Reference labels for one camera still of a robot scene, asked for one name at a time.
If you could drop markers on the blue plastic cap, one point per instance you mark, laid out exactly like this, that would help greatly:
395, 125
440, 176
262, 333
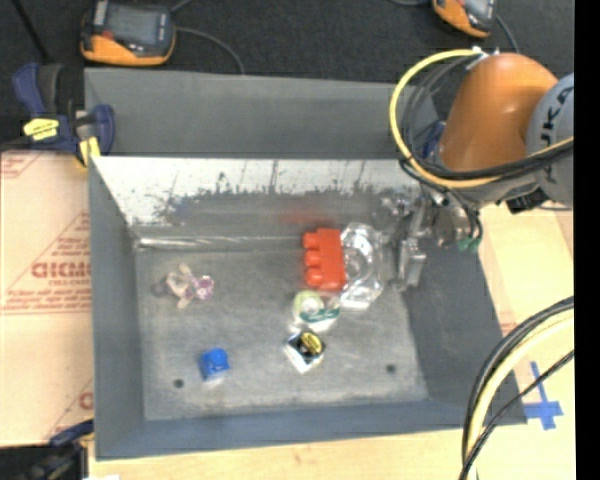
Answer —
213, 363

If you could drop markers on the black cylinder on white bracket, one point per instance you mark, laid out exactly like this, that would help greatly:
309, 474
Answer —
527, 200

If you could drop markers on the brown cardboard board, red print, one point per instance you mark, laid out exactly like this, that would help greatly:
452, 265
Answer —
40, 318

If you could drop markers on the black, yellow and white box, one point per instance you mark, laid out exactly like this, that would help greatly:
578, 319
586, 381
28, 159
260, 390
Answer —
305, 350

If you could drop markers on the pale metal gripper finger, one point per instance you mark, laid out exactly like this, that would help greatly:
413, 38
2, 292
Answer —
396, 258
414, 265

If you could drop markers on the green and white tape roll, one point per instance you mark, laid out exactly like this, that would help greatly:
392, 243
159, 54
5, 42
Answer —
312, 310

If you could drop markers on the red toy building block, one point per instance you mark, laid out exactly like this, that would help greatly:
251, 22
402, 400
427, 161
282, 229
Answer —
325, 260

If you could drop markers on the grey metal bin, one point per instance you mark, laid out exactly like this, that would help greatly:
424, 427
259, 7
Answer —
260, 368

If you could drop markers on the clear glass thing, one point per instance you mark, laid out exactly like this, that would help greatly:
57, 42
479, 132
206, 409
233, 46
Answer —
362, 268

